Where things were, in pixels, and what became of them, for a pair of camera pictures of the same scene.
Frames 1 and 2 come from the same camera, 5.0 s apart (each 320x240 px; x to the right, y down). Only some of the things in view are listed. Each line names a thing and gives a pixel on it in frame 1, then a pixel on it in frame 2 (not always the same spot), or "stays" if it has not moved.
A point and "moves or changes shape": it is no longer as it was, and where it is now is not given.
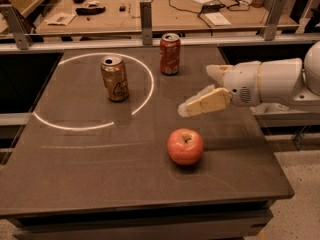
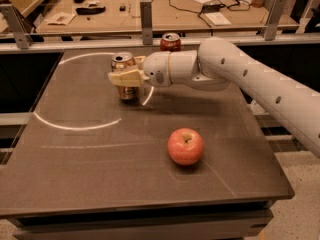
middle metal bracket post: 146,22 stays
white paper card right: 217,19 stays
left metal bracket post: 17,25 stays
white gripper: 241,83 -> 156,69
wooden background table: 172,10 stays
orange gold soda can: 115,77 moves or changes shape
